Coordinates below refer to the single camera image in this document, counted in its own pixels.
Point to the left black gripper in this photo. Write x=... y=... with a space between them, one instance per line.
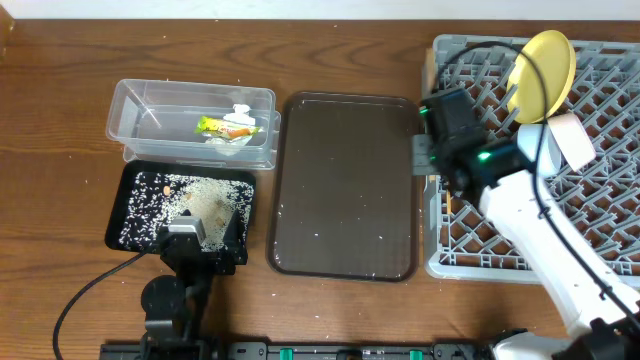
x=237 y=251

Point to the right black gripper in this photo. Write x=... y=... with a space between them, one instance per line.
x=420 y=164

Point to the wooden chopstick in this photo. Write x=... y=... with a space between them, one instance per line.
x=449 y=203

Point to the green yellow snack wrapper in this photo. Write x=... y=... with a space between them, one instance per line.
x=224 y=129

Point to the white tissue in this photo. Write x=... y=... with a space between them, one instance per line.
x=240 y=114

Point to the pink bowl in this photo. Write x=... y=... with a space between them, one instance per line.
x=572 y=139

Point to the yellow plate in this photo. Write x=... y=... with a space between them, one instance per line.
x=555 y=58

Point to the blue bowl with rice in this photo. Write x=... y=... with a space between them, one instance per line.
x=531 y=136

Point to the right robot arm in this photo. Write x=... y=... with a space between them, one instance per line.
x=599 y=311

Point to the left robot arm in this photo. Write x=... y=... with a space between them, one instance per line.
x=174 y=304

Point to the grey dishwasher rack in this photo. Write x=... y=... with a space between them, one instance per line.
x=601 y=199

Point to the pile of white rice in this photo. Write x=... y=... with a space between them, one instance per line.
x=146 y=208

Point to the dark brown serving tray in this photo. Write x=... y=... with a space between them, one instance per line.
x=346 y=203

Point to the black plastic tray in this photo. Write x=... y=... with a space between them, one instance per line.
x=134 y=167

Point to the clear plastic bin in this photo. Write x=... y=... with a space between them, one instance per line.
x=155 y=120

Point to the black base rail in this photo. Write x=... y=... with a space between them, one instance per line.
x=263 y=351

